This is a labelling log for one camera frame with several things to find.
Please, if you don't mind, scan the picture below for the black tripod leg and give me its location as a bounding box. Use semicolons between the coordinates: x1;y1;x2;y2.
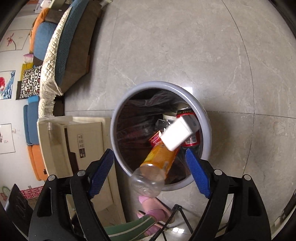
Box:
149;204;194;241

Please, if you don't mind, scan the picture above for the orange label plastic bottle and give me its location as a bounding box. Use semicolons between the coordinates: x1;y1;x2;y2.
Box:
130;131;179;197

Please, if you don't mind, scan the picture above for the blue grey trash bin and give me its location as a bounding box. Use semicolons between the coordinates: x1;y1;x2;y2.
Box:
110;81;212;192

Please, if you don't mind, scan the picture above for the white paper cup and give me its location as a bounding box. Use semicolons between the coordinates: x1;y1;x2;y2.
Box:
163;113;177;121

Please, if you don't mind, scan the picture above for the white cardboard medicine box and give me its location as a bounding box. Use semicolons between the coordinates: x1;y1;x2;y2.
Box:
160;115;200;151

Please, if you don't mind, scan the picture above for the small red drink can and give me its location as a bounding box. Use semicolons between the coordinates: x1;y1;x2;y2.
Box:
177;106;201;148

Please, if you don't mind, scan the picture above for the pink slipper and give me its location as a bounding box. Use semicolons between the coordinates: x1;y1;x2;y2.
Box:
137;196;172;237

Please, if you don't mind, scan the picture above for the circle pattern throw pillow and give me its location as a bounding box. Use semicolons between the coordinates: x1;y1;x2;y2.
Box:
20;65;42;99

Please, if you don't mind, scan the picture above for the curved sofa with beige cover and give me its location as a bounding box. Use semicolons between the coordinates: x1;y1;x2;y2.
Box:
23;1;102;181

